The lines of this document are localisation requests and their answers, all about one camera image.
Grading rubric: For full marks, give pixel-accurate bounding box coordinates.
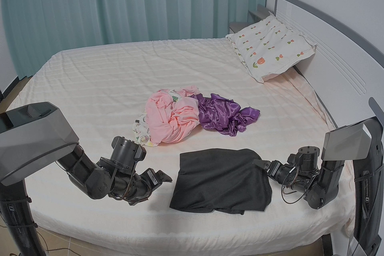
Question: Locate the white printed pillow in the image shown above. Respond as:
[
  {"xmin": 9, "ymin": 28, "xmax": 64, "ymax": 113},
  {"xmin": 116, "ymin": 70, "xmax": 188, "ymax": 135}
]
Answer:
[{"xmin": 226, "ymin": 15, "xmax": 318, "ymax": 84}]

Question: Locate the black cable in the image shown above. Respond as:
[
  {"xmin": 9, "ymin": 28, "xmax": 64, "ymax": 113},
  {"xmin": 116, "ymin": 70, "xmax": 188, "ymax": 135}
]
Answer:
[{"xmin": 37, "ymin": 231, "xmax": 72, "ymax": 256}]

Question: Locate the grey bedside table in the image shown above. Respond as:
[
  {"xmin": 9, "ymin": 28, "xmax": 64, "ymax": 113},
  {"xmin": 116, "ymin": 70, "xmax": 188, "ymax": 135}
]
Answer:
[{"xmin": 229, "ymin": 4, "xmax": 275, "ymax": 35}]

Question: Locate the pink garment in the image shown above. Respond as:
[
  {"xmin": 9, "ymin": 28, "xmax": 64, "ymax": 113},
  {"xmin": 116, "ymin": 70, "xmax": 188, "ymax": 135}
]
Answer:
[{"xmin": 145, "ymin": 85, "xmax": 201, "ymax": 146}]

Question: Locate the black garment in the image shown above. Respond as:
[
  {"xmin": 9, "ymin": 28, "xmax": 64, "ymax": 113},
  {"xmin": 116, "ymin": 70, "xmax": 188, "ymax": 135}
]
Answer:
[{"xmin": 169, "ymin": 148, "xmax": 273, "ymax": 216}]

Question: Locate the white printed garment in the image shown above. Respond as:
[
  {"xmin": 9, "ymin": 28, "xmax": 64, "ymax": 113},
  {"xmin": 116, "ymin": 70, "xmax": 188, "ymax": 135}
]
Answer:
[{"xmin": 132, "ymin": 90, "xmax": 181, "ymax": 147}]

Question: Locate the bed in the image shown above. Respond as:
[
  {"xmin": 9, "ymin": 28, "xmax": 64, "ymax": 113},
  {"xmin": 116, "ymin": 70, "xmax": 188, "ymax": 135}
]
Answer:
[{"xmin": 5, "ymin": 0, "xmax": 384, "ymax": 256}]

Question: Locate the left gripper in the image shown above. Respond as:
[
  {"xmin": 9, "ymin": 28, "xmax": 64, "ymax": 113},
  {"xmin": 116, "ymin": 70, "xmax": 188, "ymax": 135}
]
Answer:
[{"xmin": 128, "ymin": 169, "xmax": 174, "ymax": 207}]

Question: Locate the purple satin garment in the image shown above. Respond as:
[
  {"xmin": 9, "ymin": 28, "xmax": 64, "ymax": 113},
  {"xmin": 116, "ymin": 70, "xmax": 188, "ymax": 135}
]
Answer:
[{"xmin": 191, "ymin": 93, "xmax": 261, "ymax": 137}]

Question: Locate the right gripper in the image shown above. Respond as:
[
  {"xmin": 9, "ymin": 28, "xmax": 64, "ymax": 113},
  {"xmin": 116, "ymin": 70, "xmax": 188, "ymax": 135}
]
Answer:
[{"xmin": 253, "ymin": 159, "xmax": 293, "ymax": 187}]

